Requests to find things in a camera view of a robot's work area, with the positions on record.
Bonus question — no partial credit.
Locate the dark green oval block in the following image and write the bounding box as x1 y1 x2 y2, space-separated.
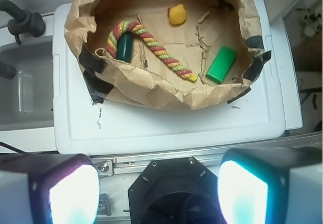
117 32 134 63

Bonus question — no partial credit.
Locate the multicolour twisted rope toy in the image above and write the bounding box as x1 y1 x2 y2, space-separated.
105 20 198 82

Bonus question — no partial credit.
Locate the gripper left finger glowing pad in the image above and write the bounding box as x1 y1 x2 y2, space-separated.
1 154 100 223

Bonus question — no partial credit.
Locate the bright green rectangular block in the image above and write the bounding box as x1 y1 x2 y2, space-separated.
206 46 237 84

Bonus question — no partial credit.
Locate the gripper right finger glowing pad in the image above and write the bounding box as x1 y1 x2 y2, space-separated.
218 147 322 223

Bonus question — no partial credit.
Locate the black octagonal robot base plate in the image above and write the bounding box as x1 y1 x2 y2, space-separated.
128 157 226 223

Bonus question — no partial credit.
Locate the crumpled brown paper bag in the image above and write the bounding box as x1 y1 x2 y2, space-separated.
65 0 272 110

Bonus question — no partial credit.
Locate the clear plastic storage bin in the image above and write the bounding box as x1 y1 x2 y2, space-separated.
1 14 56 152

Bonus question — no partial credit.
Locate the yellow rubber duck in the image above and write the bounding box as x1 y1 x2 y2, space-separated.
167 4 187 26

